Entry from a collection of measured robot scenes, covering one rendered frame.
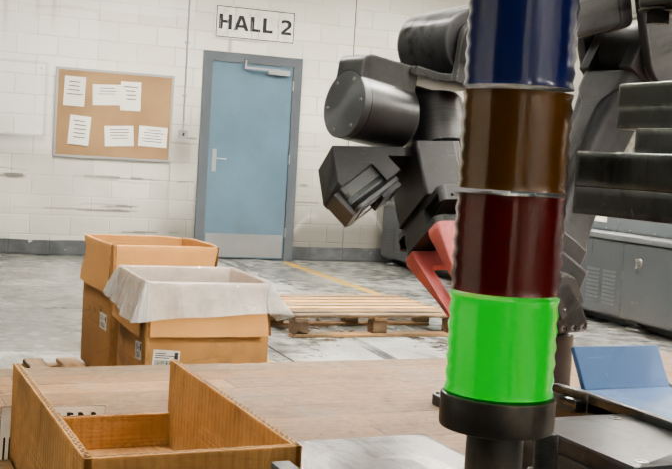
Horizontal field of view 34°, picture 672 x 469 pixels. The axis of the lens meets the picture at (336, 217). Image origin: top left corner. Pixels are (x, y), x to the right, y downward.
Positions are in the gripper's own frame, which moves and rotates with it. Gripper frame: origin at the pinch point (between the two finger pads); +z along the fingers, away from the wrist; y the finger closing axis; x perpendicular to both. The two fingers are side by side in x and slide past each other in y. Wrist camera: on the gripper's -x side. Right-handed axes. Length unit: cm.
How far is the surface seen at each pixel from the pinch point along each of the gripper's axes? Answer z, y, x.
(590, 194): 3.2, 27.5, -5.2
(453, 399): 19, 42, -23
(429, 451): 11.4, 2.2, -6.7
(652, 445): 17.1, 25.1, -3.8
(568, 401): 11.8, 15.4, -2.3
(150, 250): -160, -344, 33
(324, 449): 10.4, 1.2, -14.3
